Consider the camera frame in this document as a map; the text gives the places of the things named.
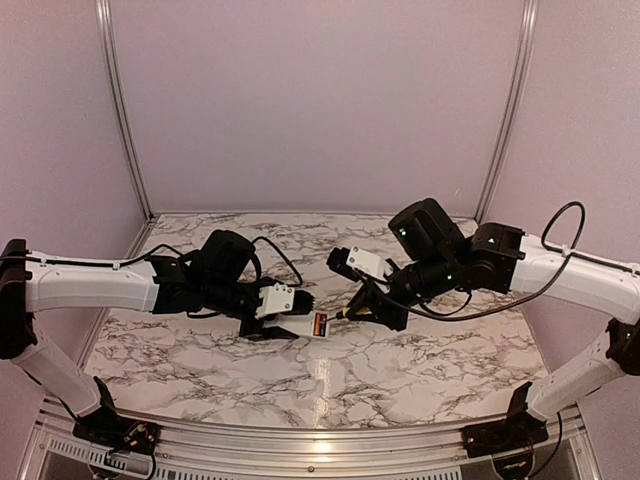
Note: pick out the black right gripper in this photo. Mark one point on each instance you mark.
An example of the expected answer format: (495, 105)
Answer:
(370, 294)

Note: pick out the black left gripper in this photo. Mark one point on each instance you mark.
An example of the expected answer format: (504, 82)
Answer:
(259, 331)

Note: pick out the white remote control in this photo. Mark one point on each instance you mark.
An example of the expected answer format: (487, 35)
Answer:
(309, 331)

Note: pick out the orange battery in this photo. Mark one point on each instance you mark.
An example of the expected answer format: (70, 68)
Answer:
(316, 325)

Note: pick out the yellow handled screwdriver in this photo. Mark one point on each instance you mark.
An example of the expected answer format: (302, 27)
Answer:
(352, 314)

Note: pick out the purple battery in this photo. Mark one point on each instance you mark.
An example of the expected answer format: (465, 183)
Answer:
(323, 326)

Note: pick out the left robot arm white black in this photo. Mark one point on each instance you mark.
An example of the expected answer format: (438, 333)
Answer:
(224, 277)

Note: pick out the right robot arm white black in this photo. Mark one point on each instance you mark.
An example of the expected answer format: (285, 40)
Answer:
(502, 259)

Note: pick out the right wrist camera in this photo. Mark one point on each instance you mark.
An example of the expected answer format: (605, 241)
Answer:
(352, 263)

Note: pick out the aluminium front rail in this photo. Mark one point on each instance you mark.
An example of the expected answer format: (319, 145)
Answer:
(196, 450)

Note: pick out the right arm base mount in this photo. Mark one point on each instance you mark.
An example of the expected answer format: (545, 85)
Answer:
(518, 429)

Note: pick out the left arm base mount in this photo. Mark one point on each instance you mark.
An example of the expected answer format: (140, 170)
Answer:
(105, 426)

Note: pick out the aluminium frame post right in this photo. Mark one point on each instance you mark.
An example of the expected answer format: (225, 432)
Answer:
(517, 85)

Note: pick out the aluminium frame post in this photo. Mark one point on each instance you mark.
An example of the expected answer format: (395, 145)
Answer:
(517, 85)
(108, 42)

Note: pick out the aluminium frame post left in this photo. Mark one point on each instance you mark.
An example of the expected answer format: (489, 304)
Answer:
(108, 42)

